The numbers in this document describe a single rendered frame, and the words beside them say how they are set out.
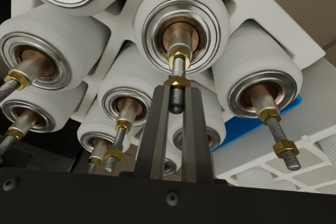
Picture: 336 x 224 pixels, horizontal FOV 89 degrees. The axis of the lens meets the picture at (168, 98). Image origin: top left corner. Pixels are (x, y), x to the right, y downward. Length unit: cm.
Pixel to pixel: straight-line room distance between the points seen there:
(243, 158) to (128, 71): 41
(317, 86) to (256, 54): 32
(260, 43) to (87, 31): 22
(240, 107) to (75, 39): 21
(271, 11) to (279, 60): 7
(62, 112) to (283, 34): 34
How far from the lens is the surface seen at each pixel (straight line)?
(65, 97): 33
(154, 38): 17
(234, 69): 21
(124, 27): 26
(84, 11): 19
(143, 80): 22
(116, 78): 22
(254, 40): 25
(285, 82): 23
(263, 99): 21
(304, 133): 48
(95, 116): 32
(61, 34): 23
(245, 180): 56
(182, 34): 16
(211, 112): 27
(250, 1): 25
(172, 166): 36
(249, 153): 53
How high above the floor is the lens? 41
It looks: 48 degrees down
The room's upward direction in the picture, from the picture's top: 173 degrees counter-clockwise
